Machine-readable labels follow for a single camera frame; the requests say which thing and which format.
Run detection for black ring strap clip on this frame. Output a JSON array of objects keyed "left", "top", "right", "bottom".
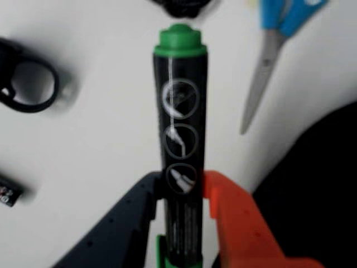
[{"left": 0, "top": 37, "right": 60, "bottom": 114}]

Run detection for green black marker pen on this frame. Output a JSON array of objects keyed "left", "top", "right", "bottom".
[{"left": 152, "top": 23, "right": 209, "bottom": 268}]

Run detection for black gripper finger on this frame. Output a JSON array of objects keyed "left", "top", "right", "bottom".
[{"left": 51, "top": 172, "right": 166, "bottom": 268}]

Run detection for coiled black USB cable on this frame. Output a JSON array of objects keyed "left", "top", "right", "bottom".
[{"left": 148, "top": 0, "right": 215, "bottom": 20}]

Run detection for black AA battery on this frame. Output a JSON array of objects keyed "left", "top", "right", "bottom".
[{"left": 0, "top": 175, "right": 25, "bottom": 208}]

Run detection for blue handled scissors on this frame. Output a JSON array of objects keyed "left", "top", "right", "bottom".
[{"left": 240, "top": 0, "right": 330, "bottom": 136}]

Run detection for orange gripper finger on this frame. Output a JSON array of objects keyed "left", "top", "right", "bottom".
[{"left": 202, "top": 170, "right": 327, "bottom": 268}]

